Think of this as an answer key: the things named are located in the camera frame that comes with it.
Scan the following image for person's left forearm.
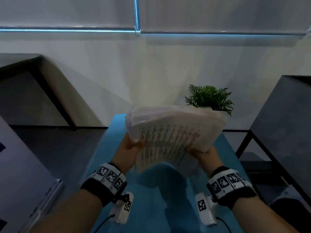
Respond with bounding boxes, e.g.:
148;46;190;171
31;189;102;233

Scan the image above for black camera cable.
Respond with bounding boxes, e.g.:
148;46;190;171
215;216;233;233
93;214;115;233

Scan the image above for black left camera cable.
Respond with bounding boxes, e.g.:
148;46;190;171
93;214;115;233

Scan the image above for stack of collected papers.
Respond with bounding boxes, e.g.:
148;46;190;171
125;105;228;177

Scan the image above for person's right hand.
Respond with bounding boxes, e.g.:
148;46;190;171
188;145;224;177

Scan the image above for green potted fern plant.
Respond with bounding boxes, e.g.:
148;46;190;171
185;84;235;116

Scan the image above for black right wristband marker tags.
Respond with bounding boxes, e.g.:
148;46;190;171
206;166;258;210

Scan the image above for person's right forearm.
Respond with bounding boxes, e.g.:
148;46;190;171
232;196;299;233

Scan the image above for white bead blind chain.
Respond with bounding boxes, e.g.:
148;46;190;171
133;0;141;37

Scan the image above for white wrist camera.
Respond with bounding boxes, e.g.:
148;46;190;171
195;193;218;227
109;191;134;225

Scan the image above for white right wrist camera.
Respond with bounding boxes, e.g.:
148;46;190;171
195;193;218;227

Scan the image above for person's left hand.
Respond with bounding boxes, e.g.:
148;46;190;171
111;133;145;175

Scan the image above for black right camera cable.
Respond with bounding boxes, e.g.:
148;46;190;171
215;216;233;233

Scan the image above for dark grey black-framed desk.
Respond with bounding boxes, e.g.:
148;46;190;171
0;53;77;131

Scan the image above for person's black trouser leg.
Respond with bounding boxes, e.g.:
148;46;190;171
270;199;311;233

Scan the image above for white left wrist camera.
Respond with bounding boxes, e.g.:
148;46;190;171
109;191;134;225

